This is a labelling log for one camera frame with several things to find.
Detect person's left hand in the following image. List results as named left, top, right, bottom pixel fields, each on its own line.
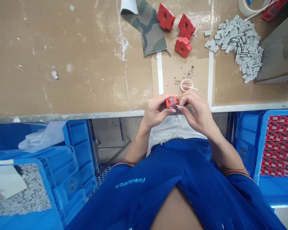
left=142, top=94, right=178, bottom=132

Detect person's right hand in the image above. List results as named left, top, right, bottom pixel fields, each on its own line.
left=176, top=92, right=216, bottom=133

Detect red plastic housing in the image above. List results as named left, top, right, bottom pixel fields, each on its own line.
left=165, top=96, right=180, bottom=112
left=174, top=36, right=192, bottom=59
left=177, top=13, right=197, bottom=40
left=156, top=3, right=176, bottom=31
left=261, top=0, right=288, bottom=22

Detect person's legs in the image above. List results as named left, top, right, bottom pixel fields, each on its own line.
left=148, top=112, right=209, bottom=146

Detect small clear plastic cup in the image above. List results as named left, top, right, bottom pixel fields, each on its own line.
left=180, top=78, right=195, bottom=93

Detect white tape strip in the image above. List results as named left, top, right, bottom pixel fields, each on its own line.
left=157, top=52, right=164, bottom=95
left=208, top=51, right=215, bottom=106

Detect brown cardboard mat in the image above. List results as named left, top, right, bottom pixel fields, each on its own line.
left=150, top=54, right=215, bottom=107

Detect blue plastic crate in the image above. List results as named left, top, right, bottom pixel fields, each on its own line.
left=0, top=119, right=97, bottom=185
left=233, top=111, right=266, bottom=184
left=26, top=145, right=97, bottom=227

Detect person's body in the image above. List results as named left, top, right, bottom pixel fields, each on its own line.
left=67, top=138, right=288, bottom=230

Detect blue perforated plastic panel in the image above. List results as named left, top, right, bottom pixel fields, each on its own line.
left=86, top=162, right=119, bottom=200

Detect pile of grey plastic clips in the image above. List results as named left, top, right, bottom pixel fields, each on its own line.
left=204, top=15, right=264, bottom=84

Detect camouflage cloth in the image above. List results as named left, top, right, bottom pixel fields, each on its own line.
left=120, top=0, right=169, bottom=58

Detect blue crate with red parts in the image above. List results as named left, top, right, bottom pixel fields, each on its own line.
left=254, top=109, right=288, bottom=208

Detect grey metal box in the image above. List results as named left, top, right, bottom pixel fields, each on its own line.
left=253, top=9, right=288, bottom=85

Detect white plastic bag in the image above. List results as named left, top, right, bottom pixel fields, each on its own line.
left=18, top=120, right=67, bottom=151

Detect masking tape roll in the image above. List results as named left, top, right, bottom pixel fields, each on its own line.
left=238, top=0, right=277, bottom=18

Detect blue crate with grey parts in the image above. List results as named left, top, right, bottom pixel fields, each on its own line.
left=0, top=157, right=64, bottom=230

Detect white card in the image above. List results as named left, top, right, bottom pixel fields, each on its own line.
left=0, top=165, right=27, bottom=200

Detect metal table frame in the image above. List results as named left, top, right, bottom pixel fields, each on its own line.
left=87, top=117, right=137, bottom=174

